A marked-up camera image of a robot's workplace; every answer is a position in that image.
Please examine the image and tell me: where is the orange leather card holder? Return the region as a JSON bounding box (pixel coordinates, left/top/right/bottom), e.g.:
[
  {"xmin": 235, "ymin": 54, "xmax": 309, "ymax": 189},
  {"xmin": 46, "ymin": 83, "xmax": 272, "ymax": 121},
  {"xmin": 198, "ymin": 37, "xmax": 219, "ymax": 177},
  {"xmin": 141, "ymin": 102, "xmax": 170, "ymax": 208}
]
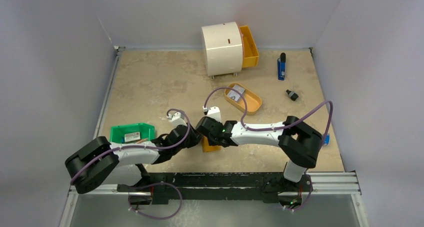
[{"xmin": 201, "ymin": 136, "xmax": 221, "ymax": 153}]

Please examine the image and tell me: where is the silver VIP credit card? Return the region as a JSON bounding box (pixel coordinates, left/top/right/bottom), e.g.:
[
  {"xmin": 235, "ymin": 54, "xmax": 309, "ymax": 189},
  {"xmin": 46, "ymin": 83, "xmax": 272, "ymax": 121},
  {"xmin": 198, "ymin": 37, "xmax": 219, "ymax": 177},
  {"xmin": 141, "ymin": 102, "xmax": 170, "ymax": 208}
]
[{"xmin": 227, "ymin": 84, "xmax": 246, "ymax": 102}]

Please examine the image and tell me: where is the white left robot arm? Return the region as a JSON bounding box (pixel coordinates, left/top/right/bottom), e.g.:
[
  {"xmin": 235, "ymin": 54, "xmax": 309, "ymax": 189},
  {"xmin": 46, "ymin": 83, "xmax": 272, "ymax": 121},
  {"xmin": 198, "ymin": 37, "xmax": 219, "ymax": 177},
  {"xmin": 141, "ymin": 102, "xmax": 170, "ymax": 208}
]
[{"xmin": 64, "ymin": 124, "xmax": 202, "ymax": 194}]

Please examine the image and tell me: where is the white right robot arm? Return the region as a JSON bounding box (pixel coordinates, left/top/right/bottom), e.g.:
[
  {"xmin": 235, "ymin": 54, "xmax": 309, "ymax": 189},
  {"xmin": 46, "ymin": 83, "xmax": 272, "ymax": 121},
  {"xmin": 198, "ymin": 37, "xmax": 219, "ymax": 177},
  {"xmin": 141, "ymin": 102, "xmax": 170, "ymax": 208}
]
[{"xmin": 195, "ymin": 116, "xmax": 323, "ymax": 191}]

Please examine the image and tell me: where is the green plastic bin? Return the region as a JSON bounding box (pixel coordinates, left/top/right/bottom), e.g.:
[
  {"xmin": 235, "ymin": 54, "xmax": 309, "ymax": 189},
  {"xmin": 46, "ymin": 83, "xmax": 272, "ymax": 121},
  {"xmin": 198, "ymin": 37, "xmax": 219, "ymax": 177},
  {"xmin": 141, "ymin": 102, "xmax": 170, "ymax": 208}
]
[{"xmin": 109, "ymin": 123, "xmax": 156, "ymax": 144}]

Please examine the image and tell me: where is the small box in bin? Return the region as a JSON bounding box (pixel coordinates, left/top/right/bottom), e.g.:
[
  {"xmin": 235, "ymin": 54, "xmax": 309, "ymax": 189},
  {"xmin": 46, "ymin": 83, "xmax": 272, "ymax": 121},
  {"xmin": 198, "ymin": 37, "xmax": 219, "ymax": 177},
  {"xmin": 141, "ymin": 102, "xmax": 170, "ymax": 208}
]
[{"xmin": 121, "ymin": 131, "xmax": 142, "ymax": 143}]

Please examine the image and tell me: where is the orange oval tray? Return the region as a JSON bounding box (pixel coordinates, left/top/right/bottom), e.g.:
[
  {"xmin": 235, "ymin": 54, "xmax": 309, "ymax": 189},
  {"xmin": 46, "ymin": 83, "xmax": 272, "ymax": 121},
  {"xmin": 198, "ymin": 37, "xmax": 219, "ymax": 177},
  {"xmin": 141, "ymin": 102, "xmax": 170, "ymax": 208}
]
[{"xmin": 224, "ymin": 82, "xmax": 263, "ymax": 116}]

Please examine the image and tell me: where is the small black knob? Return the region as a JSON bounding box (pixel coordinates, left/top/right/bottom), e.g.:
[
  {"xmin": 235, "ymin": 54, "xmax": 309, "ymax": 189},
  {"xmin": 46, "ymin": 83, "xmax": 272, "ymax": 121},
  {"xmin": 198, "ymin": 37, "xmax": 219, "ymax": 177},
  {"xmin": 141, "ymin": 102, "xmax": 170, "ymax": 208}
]
[{"xmin": 286, "ymin": 89, "xmax": 299, "ymax": 101}]

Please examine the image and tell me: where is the orange open drawer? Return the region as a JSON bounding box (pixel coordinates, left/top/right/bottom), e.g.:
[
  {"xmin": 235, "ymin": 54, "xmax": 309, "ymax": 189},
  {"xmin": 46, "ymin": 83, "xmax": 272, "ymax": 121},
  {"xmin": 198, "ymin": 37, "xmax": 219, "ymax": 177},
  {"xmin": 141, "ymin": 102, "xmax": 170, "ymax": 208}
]
[{"xmin": 239, "ymin": 25, "xmax": 259, "ymax": 69}]

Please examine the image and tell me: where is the white round drawer cabinet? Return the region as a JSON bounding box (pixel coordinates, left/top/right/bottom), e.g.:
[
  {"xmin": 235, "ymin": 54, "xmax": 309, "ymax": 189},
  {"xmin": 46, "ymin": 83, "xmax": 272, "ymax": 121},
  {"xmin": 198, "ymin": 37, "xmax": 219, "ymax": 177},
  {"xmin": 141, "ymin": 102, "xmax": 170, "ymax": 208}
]
[{"xmin": 201, "ymin": 21, "xmax": 244, "ymax": 79}]

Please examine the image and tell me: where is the blue black marker pen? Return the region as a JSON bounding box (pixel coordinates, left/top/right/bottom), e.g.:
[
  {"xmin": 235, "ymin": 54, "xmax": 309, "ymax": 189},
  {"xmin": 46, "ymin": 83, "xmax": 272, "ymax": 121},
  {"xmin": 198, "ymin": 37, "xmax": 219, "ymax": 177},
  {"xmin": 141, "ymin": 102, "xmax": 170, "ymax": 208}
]
[{"xmin": 277, "ymin": 52, "xmax": 286, "ymax": 81}]

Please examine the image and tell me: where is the small blue eraser block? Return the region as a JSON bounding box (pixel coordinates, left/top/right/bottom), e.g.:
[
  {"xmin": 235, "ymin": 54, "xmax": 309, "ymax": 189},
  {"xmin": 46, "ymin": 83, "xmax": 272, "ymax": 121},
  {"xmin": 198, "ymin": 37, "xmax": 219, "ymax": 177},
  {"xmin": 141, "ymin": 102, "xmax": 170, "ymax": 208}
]
[{"xmin": 322, "ymin": 134, "xmax": 330, "ymax": 147}]

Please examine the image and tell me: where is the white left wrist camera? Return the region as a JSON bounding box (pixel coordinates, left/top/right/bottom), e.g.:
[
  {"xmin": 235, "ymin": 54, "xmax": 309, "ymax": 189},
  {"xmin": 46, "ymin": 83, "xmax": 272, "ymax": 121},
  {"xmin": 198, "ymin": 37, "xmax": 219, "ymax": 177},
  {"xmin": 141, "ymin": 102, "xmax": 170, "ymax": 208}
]
[{"xmin": 167, "ymin": 111, "xmax": 187, "ymax": 128}]

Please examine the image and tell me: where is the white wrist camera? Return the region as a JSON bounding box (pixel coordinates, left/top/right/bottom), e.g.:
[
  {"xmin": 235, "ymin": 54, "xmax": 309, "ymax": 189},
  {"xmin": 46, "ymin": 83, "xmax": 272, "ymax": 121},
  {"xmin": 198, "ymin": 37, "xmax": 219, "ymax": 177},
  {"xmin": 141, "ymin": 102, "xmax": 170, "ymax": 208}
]
[
  {"xmin": 167, "ymin": 111, "xmax": 187, "ymax": 128},
  {"xmin": 202, "ymin": 106, "xmax": 222, "ymax": 123}
]

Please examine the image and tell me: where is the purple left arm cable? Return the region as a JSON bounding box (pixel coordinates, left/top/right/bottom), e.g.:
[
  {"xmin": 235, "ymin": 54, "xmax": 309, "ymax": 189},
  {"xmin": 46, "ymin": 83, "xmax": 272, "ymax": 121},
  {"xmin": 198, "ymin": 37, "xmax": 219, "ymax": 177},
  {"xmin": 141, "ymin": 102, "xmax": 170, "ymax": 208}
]
[{"xmin": 69, "ymin": 108, "xmax": 192, "ymax": 187}]

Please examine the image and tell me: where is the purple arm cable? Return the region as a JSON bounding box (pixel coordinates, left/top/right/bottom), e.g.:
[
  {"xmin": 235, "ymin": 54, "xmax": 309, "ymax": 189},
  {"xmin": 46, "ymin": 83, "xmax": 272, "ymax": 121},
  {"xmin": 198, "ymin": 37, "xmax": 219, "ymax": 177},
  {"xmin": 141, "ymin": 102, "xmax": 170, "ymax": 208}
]
[
  {"xmin": 202, "ymin": 87, "xmax": 333, "ymax": 147},
  {"xmin": 69, "ymin": 108, "xmax": 192, "ymax": 187}
]

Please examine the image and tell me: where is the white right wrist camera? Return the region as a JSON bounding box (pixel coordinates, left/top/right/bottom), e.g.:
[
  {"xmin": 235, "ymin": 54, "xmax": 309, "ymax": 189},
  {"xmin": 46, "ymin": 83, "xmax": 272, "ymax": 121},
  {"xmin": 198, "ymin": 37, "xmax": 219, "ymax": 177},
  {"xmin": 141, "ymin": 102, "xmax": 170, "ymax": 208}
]
[{"xmin": 202, "ymin": 106, "xmax": 222, "ymax": 123}]

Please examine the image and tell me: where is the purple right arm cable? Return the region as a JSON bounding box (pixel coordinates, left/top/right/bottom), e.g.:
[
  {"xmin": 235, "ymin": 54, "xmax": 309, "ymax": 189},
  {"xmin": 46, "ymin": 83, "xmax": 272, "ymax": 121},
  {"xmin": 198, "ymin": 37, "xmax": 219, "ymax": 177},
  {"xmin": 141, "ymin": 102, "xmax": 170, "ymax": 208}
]
[{"xmin": 202, "ymin": 87, "xmax": 333, "ymax": 147}]

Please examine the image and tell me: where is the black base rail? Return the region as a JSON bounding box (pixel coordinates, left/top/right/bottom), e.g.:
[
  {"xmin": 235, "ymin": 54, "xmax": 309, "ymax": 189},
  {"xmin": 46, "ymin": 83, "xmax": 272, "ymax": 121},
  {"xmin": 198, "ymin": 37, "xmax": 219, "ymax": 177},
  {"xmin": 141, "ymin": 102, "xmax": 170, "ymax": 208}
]
[{"xmin": 117, "ymin": 172, "xmax": 313, "ymax": 207}]

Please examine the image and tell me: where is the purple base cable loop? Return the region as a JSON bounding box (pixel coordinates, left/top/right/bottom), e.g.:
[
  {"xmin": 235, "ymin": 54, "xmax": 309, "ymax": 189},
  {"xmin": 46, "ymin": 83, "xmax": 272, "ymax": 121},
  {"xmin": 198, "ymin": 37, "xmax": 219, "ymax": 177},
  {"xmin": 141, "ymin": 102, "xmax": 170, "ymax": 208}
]
[{"xmin": 127, "ymin": 180, "xmax": 184, "ymax": 221}]

